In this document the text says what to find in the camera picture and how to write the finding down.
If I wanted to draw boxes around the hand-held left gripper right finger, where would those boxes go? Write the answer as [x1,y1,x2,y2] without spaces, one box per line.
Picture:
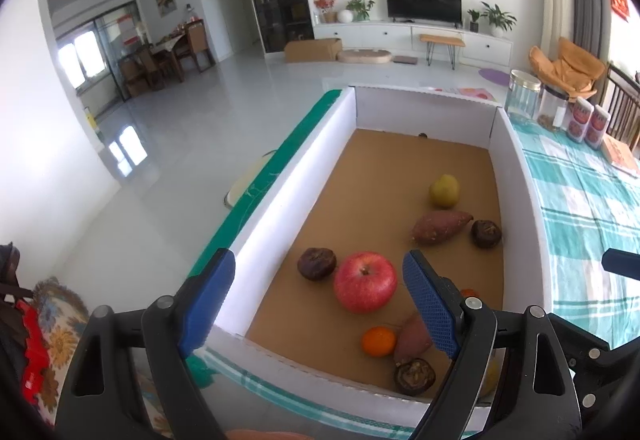
[402,249,583,440]

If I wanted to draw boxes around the green leafy plant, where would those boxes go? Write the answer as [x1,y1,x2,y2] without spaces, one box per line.
[346,0,376,22]

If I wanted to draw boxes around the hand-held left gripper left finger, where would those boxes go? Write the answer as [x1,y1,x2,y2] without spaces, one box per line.
[54,247,237,440]

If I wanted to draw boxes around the glass jar with gold lid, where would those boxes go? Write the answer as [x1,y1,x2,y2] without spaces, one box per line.
[505,69,542,121]

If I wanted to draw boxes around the purple round mat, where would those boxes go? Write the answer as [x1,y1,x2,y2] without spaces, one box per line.
[477,67,512,85]

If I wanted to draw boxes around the dark brown round fruit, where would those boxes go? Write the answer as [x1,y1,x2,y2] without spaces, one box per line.
[471,219,503,249]
[297,247,337,281]
[393,358,437,397]

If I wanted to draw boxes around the large potted plant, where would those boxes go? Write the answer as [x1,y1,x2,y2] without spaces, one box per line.
[481,2,517,38]

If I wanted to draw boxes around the red and white can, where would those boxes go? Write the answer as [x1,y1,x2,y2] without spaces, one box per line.
[566,98,594,143]
[585,105,612,150]

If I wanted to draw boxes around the wooden dining chair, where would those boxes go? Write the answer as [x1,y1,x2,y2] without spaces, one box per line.
[119,45,168,96]
[175,19,217,74]

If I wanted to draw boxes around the red apple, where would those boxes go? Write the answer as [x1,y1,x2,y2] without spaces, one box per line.
[333,251,399,314]

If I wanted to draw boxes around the orange mandarin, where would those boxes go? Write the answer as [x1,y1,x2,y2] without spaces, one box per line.
[362,326,397,358]

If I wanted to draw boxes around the clear jar with black lid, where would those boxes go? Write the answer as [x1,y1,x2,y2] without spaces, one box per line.
[537,84,576,131]

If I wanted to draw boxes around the white television cabinet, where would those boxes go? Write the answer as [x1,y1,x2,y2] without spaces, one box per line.
[312,18,514,66]

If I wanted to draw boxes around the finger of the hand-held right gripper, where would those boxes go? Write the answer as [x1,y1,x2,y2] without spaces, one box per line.
[601,247,640,281]
[550,314,640,440]

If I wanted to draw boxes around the brown cardboard box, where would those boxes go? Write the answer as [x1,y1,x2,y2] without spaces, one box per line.
[283,38,343,64]

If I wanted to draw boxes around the large sweet potato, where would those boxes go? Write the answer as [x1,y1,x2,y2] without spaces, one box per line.
[411,211,474,247]

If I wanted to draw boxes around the beige oval floor pad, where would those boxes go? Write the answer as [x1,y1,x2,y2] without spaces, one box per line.
[336,48,393,66]

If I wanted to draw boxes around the red flowers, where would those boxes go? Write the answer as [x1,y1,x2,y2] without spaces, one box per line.
[313,0,338,24]

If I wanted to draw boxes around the dark cloth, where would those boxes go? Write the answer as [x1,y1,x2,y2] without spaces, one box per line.
[0,243,33,306]

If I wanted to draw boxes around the orange book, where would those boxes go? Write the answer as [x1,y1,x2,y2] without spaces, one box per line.
[600,135,640,178]

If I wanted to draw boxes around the glass sliding door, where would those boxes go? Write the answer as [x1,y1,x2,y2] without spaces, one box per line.
[55,0,141,106]

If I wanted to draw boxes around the beige covered standing unit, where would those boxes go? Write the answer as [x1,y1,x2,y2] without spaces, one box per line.
[541,0,576,71]

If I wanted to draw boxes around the small wooden bench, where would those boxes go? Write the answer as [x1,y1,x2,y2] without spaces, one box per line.
[419,34,466,70]

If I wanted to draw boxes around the wooden dining table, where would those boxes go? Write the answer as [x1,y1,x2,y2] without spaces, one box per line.
[150,33,188,84]

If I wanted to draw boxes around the floral cushion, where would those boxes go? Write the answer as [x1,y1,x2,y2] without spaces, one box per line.
[20,277,171,436]

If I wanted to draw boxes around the red cloth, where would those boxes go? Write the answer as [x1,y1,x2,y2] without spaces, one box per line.
[15,300,51,401]

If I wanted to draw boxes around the dark wooden chair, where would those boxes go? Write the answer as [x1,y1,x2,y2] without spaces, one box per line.
[602,63,640,151]

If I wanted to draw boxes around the black television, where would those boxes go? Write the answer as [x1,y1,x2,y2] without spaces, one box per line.
[384,0,463,27]

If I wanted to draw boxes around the small reddish sweet potato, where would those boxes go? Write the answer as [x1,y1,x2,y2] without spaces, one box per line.
[394,311,434,363]

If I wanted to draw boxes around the white cardboard box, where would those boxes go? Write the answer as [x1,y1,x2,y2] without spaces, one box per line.
[202,85,556,431]

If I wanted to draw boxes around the orange cushioned chair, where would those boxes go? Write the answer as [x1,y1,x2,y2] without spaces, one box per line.
[529,37,607,104]

